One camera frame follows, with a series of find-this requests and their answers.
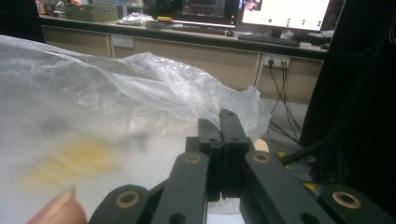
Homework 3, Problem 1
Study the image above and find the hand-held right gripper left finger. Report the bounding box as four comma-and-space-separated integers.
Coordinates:
186, 119, 224, 202

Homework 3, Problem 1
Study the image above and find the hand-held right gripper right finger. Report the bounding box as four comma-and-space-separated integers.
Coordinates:
219, 108, 250, 200

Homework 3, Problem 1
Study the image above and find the clear smiley plastic bag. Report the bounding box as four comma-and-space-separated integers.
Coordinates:
0, 34, 272, 224

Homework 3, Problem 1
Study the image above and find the long wooden desk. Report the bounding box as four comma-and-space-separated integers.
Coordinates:
40, 13, 328, 105

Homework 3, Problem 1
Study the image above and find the black keyboard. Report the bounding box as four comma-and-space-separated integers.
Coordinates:
172, 24, 227, 35
237, 33, 302, 49

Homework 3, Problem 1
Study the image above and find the dark computer monitor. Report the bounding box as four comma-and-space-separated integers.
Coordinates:
173, 0, 240, 28

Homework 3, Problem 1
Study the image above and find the white label on desk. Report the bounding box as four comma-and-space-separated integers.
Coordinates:
111, 34, 135, 49

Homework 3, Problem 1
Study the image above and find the bright computer monitor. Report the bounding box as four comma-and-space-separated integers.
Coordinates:
238, 0, 336, 33

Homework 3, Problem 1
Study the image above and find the crumpled clear plastic wrap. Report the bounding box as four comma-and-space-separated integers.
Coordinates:
117, 12, 156, 27

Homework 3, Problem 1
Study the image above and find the green box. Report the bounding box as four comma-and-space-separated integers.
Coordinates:
64, 3, 120, 23

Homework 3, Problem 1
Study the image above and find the hanging black cable bundle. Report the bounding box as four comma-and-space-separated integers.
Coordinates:
266, 60, 305, 147

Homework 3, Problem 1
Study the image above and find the white wall power outlet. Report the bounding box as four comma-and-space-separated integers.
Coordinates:
262, 53, 291, 68

